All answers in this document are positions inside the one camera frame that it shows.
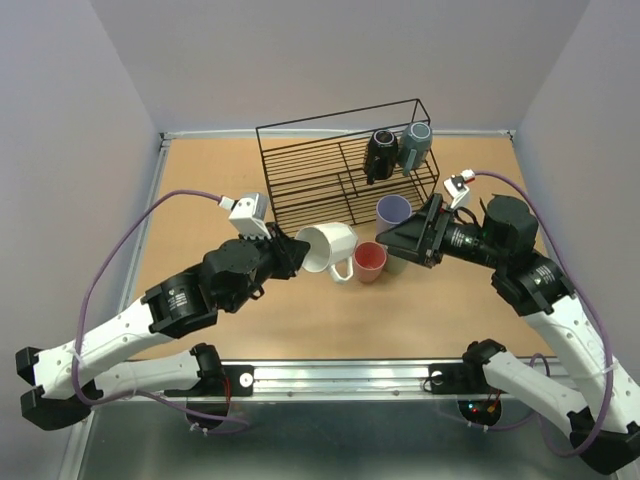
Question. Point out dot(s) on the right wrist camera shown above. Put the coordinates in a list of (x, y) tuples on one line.
[(458, 190)]

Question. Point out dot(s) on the aluminium front rail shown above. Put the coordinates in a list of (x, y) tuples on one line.
[(345, 377)]

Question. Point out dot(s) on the red cup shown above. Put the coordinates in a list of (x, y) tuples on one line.
[(369, 260)]

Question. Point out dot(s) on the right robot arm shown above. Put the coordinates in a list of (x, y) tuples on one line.
[(600, 416)]

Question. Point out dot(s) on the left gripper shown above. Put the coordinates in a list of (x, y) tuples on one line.
[(288, 256)]

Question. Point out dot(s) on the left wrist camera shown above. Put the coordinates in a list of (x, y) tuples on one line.
[(247, 215)]

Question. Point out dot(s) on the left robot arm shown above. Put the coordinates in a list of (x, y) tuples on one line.
[(69, 380)]

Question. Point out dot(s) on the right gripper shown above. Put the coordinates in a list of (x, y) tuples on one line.
[(420, 238)]

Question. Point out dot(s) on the black wire dish rack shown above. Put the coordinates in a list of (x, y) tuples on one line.
[(314, 166)]

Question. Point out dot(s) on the blue-grey mug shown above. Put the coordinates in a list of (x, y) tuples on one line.
[(415, 143)]

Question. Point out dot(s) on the purple cup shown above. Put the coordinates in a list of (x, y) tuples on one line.
[(391, 210)]

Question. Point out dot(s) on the white mug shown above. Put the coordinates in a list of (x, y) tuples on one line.
[(332, 246)]

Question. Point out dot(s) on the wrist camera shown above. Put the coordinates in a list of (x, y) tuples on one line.
[(247, 215), (458, 190)]

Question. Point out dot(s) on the green cup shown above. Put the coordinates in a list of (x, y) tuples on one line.
[(395, 265)]

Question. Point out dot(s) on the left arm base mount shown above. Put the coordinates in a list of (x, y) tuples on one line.
[(236, 381)]

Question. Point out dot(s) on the black mug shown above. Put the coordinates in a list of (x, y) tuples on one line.
[(381, 156)]

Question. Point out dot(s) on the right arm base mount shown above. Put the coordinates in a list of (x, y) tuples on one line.
[(467, 378)]

